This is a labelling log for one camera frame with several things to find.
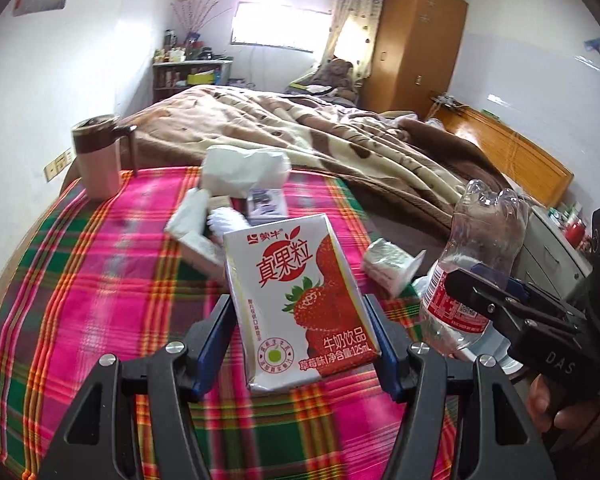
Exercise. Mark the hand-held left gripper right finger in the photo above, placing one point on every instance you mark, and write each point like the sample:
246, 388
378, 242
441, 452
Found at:
381, 347

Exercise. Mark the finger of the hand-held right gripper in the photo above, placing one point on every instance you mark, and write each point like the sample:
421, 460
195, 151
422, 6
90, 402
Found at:
472, 292
500, 277

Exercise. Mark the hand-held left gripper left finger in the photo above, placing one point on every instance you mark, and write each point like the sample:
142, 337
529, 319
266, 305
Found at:
215, 332

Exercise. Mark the clear plastic bottle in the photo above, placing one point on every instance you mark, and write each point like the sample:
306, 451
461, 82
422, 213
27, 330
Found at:
480, 240

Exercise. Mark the strawberry milk carton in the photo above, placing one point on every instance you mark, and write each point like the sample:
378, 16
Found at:
300, 300

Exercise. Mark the white tissue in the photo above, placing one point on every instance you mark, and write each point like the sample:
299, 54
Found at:
186, 215

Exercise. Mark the small purple box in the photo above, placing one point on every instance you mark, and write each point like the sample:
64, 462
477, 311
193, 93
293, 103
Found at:
267, 204

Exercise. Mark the person's right hand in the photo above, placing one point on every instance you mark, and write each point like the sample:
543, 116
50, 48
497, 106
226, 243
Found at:
542, 400

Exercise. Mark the grey nightstand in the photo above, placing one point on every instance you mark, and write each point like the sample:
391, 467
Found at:
545, 255

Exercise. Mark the red jar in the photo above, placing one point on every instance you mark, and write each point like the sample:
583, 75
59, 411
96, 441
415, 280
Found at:
575, 230

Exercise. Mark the white foam fruit net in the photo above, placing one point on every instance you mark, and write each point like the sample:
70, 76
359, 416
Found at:
226, 221

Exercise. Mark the plaid tablecloth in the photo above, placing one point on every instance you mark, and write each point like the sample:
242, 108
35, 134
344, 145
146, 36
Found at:
95, 290

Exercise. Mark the wooden headboard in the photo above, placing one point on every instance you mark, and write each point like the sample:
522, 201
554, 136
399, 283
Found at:
510, 150

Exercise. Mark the white plastic bag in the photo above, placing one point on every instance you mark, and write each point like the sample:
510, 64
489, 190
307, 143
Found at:
245, 167

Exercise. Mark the power strip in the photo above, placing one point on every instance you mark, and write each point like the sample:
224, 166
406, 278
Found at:
446, 100

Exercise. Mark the pink mug with brown lid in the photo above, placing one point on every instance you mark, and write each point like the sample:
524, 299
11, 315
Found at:
97, 160

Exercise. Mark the brown patterned blanket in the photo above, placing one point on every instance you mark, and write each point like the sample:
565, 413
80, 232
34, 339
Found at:
300, 135

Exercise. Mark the wooden wardrobe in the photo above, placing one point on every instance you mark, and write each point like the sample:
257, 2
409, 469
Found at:
415, 45

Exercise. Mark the yellow box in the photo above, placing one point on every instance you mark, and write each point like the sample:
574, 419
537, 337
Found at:
201, 79

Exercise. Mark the brown teddy bear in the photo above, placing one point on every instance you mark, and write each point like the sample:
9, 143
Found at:
341, 75

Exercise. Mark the cluttered white shelf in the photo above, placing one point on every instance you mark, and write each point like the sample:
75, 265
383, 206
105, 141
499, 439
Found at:
190, 67

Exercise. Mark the patterned curtain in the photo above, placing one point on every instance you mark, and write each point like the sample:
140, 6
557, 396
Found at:
352, 15

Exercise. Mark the bright window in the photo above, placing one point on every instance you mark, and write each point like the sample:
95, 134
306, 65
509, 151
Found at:
280, 27

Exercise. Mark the dried branch bouquet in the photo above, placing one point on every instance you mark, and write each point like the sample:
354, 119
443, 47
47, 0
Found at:
195, 15

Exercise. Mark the wall socket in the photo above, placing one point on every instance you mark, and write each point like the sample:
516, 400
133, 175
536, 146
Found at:
57, 164

